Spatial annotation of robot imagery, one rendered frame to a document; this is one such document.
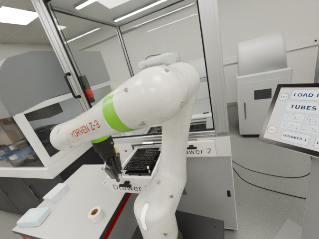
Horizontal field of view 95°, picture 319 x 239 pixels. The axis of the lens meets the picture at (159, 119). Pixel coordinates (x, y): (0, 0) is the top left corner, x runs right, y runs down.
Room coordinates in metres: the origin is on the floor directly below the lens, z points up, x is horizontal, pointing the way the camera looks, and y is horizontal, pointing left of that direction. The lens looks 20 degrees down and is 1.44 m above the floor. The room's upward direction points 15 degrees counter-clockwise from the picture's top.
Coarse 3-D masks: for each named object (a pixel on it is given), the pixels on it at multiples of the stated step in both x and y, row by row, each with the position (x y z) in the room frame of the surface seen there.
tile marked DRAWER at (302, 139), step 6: (282, 132) 0.57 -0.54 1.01; (288, 132) 0.55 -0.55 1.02; (294, 132) 0.53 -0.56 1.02; (282, 138) 0.55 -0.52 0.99; (288, 138) 0.54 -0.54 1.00; (294, 138) 0.52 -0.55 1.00; (300, 138) 0.50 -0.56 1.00; (306, 138) 0.49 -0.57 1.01; (300, 144) 0.49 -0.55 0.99; (306, 144) 0.48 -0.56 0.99
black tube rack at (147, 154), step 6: (138, 150) 0.95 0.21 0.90; (144, 150) 0.93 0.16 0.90; (150, 150) 0.90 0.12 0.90; (156, 150) 0.88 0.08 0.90; (132, 156) 0.89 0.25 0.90; (138, 156) 0.87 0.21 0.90; (144, 156) 0.85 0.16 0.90; (150, 156) 0.88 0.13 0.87; (156, 156) 0.86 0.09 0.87; (132, 162) 0.82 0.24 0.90; (138, 162) 0.81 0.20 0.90; (144, 162) 0.79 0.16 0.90; (150, 162) 0.77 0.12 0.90; (138, 168) 0.79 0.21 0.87; (144, 168) 0.76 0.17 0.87; (150, 168) 0.75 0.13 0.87; (132, 174) 0.75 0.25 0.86; (138, 174) 0.74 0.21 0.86; (144, 174) 0.72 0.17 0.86; (150, 174) 0.71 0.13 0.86
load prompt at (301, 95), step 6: (294, 90) 0.64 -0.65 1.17; (300, 90) 0.62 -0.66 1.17; (306, 90) 0.60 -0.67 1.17; (312, 90) 0.58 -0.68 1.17; (318, 90) 0.57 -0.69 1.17; (294, 96) 0.62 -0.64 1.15; (300, 96) 0.60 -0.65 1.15; (306, 96) 0.59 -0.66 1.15; (312, 96) 0.57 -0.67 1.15; (318, 96) 0.55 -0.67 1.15
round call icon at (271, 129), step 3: (270, 126) 0.62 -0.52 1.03; (273, 126) 0.61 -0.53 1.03; (276, 126) 0.60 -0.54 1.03; (267, 129) 0.62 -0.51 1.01; (270, 129) 0.61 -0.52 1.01; (273, 129) 0.60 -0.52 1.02; (276, 129) 0.59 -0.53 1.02; (267, 132) 0.61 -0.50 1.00; (270, 132) 0.60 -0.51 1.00; (273, 132) 0.59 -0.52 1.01; (276, 132) 0.58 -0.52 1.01
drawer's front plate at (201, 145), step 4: (200, 140) 0.82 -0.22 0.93; (204, 140) 0.80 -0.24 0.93; (208, 140) 0.79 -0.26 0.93; (212, 140) 0.78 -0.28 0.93; (188, 144) 0.83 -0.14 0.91; (192, 144) 0.82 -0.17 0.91; (196, 144) 0.81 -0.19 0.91; (200, 144) 0.80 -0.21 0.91; (204, 144) 0.79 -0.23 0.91; (208, 144) 0.78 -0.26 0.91; (212, 144) 0.78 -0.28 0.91; (200, 148) 0.80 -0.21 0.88; (204, 148) 0.79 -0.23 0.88; (212, 148) 0.78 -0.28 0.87; (188, 152) 0.83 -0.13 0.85; (200, 152) 0.81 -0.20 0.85; (204, 152) 0.80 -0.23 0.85; (212, 152) 0.78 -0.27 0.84
